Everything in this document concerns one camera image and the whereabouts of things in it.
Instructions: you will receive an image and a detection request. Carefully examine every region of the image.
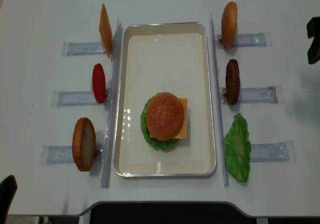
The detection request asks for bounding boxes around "upright green lettuce leaf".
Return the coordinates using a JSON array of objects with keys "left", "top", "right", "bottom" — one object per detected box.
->
[{"left": 224, "top": 113, "right": 252, "bottom": 183}]

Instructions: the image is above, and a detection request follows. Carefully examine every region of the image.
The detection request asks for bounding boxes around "white rectangular metal tray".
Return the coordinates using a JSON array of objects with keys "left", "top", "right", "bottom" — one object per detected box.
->
[{"left": 113, "top": 22, "right": 216, "bottom": 178}]

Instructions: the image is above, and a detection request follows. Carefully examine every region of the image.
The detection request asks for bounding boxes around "clear top bun holder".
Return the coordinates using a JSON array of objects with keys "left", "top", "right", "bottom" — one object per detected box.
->
[{"left": 215, "top": 32, "right": 272, "bottom": 49}]

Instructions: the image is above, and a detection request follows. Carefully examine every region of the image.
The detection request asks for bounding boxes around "upright brown meat patty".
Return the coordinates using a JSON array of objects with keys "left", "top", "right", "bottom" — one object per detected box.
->
[{"left": 225, "top": 59, "right": 240, "bottom": 105}]

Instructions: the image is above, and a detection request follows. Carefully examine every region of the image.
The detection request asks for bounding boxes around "upright orange cheese slice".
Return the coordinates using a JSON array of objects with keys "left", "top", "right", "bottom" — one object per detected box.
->
[{"left": 99, "top": 4, "right": 113, "bottom": 58}]

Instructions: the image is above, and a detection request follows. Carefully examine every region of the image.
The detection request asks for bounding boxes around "clear patty holder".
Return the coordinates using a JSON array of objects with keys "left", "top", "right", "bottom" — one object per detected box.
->
[{"left": 236, "top": 85, "right": 284, "bottom": 104}]

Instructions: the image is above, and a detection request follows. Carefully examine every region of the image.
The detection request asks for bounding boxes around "sesame bun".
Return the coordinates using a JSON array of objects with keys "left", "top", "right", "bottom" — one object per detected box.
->
[
  {"left": 145, "top": 92, "right": 184, "bottom": 141},
  {"left": 221, "top": 2, "right": 238, "bottom": 48}
]

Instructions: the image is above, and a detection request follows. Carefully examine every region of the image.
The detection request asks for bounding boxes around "clear bottom bun holder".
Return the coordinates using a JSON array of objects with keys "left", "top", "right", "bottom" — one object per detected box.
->
[{"left": 40, "top": 143, "right": 104, "bottom": 165}]

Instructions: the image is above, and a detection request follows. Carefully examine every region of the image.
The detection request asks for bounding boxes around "upright red tomato slice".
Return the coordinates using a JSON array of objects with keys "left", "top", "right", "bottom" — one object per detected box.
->
[{"left": 92, "top": 63, "right": 107, "bottom": 104}]

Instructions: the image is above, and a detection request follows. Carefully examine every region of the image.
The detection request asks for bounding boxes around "clear bun holder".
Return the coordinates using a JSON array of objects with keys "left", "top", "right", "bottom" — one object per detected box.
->
[
  {"left": 40, "top": 143, "right": 104, "bottom": 165},
  {"left": 215, "top": 32, "right": 272, "bottom": 49}
]

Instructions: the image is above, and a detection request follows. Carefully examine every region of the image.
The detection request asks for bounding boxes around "upright bottom bun slice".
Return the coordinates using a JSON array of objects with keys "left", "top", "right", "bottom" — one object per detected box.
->
[{"left": 72, "top": 117, "right": 96, "bottom": 171}]

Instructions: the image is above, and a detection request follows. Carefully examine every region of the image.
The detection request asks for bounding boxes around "clear right long rail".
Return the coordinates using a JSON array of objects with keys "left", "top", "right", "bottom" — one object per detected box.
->
[{"left": 209, "top": 14, "right": 230, "bottom": 187}]

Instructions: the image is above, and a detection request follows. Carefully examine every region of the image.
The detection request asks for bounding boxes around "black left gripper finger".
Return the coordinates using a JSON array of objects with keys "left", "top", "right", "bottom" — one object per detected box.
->
[{"left": 0, "top": 175, "right": 18, "bottom": 224}]

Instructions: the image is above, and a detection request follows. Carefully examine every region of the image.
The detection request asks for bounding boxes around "green lettuce leaf on burger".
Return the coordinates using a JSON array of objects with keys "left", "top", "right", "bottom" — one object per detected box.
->
[{"left": 140, "top": 98, "right": 180, "bottom": 150}]

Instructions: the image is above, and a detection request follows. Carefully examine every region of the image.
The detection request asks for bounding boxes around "clear tomato holder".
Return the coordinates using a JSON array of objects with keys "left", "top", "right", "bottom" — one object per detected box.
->
[{"left": 51, "top": 91, "right": 109, "bottom": 107}]

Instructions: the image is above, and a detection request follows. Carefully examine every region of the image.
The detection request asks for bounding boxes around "clear cheese holder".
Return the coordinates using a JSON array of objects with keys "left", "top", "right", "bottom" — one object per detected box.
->
[{"left": 61, "top": 42, "right": 106, "bottom": 57}]

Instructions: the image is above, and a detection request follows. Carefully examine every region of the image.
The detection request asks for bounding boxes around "clear left long rail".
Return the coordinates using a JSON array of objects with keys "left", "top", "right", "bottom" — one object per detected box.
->
[{"left": 101, "top": 19, "right": 123, "bottom": 188}]

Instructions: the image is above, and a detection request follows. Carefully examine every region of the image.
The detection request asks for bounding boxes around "clear long rail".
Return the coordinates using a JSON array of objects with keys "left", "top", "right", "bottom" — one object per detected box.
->
[
  {"left": 209, "top": 14, "right": 230, "bottom": 187},
  {"left": 101, "top": 19, "right": 123, "bottom": 188}
]

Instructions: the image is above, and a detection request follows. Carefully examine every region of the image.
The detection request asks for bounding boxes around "orange cheese slice on burger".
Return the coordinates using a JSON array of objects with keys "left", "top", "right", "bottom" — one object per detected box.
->
[{"left": 174, "top": 98, "right": 188, "bottom": 139}]

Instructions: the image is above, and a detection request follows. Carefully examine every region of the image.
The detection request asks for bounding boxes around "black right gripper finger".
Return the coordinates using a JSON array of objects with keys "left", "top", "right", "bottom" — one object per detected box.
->
[{"left": 306, "top": 17, "right": 320, "bottom": 65}]

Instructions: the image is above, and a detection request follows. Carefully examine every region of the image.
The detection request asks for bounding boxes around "clear lettuce holder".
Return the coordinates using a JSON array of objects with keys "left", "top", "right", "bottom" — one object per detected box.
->
[{"left": 250, "top": 141, "right": 296, "bottom": 162}]

